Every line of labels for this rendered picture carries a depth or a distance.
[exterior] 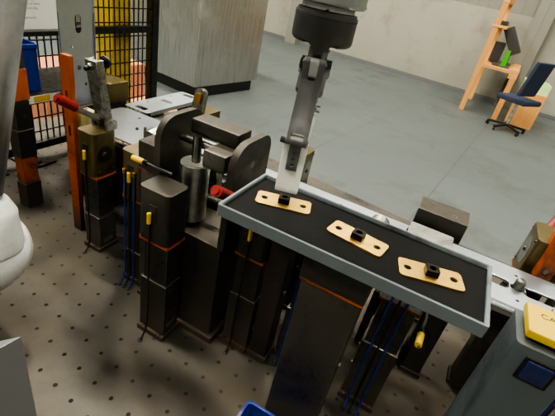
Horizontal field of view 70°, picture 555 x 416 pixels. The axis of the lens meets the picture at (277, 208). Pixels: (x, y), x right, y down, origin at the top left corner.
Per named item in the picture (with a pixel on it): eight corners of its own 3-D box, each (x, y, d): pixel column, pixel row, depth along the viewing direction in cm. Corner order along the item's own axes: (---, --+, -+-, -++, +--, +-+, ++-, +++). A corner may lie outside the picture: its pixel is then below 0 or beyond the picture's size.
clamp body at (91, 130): (120, 243, 117) (117, 129, 99) (92, 259, 109) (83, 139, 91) (103, 234, 119) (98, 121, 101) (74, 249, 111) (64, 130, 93)
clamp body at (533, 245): (500, 331, 115) (571, 228, 97) (500, 364, 104) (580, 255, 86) (471, 317, 118) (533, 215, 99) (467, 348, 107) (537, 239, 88)
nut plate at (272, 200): (310, 204, 62) (312, 197, 61) (309, 215, 59) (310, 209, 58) (258, 191, 62) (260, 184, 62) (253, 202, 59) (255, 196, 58)
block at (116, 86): (129, 177, 149) (128, 81, 131) (111, 184, 143) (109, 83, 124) (113, 170, 151) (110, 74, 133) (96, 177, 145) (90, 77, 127)
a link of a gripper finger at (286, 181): (309, 143, 49) (308, 145, 48) (297, 192, 52) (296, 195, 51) (285, 137, 49) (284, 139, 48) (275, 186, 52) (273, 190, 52)
